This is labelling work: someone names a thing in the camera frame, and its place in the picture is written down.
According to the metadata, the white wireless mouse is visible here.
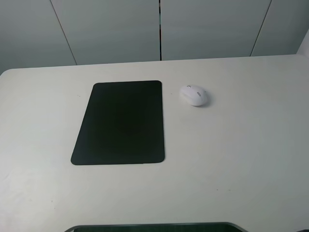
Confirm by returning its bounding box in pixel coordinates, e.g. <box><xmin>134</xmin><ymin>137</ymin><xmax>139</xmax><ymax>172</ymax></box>
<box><xmin>180</xmin><ymin>85</ymin><xmax>209</xmax><ymax>107</ymax></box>

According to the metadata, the dark curved robot base edge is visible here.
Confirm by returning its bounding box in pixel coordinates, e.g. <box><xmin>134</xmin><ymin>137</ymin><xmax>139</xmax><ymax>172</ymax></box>
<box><xmin>67</xmin><ymin>222</ymin><xmax>245</xmax><ymax>232</ymax></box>

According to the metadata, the black rectangular mouse pad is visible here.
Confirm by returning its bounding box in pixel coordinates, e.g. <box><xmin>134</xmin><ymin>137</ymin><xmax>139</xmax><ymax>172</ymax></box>
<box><xmin>70</xmin><ymin>80</ymin><xmax>165</xmax><ymax>165</ymax></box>

